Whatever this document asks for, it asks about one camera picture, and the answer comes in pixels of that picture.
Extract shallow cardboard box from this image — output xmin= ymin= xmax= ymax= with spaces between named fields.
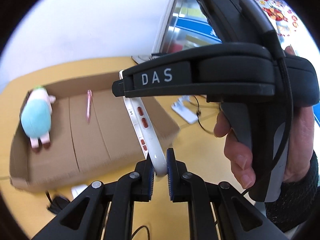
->
xmin=9 ymin=73 xmax=181 ymax=194

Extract person's right hand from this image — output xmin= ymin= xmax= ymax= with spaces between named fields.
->
xmin=213 ymin=45 xmax=317 ymax=190

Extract pink glitter pen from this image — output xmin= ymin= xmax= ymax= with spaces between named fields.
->
xmin=86 ymin=90 xmax=92 ymax=124

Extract black sunglasses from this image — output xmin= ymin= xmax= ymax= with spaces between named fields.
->
xmin=46 ymin=191 xmax=71 ymax=215

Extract white phone stand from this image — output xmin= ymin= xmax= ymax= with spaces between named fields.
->
xmin=171 ymin=95 xmax=198 ymax=125

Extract teal pink plush toy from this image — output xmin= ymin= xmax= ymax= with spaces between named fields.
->
xmin=20 ymin=86 xmax=56 ymax=153

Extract grey folded cloth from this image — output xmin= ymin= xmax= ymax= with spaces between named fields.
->
xmin=131 ymin=54 xmax=159 ymax=64

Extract white earbuds case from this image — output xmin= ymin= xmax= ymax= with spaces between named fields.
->
xmin=71 ymin=184 xmax=88 ymax=199

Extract white clear phone case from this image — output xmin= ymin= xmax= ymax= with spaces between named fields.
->
xmin=119 ymin=69 xmax=169 ymax=182

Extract black cable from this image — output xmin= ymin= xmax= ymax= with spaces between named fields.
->
xmin=189 ymin=95 xmax=221 ymax=135

